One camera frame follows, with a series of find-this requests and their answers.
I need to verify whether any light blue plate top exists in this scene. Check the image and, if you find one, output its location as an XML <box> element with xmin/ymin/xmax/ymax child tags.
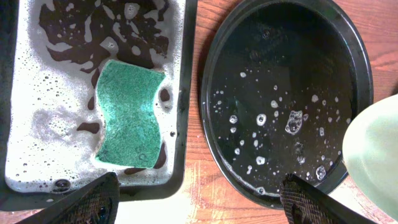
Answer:
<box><xmin>342</xmin><ymin>95</ymin><xmax>397</xmax><ymax>220</ymax></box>

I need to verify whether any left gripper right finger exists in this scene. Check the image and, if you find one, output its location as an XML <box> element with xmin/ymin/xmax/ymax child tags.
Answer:
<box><xmin>280</xmin><ymin>174</ymin><xmax>373</xmax><ymax>224</ymax></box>

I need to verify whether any black round tray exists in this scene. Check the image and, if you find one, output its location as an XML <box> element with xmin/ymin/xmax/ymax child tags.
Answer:
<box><xmin>200</xmin><ymin>1</ymin><xmax>373</xmax><ymax>209</ymax></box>

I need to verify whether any black rectangular soapy tray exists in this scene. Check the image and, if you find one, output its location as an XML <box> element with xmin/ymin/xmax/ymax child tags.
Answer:
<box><xmin>1</xmin><ymin>1</ymin><xmax>197</xmax><ymax>212</ymax></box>

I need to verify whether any green yellow sponge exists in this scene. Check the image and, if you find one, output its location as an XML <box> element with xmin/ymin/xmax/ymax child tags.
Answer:
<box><xmin>96</xmin><ymin>60</ymin><xmax>165</xmax><ymax>169</ymax></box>

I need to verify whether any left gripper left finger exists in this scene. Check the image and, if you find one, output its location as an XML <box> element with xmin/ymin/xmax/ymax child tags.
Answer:
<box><xmin>19</xmin><ymin>172</ymin><xmax>119</xmax><ymax>224</ymax></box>

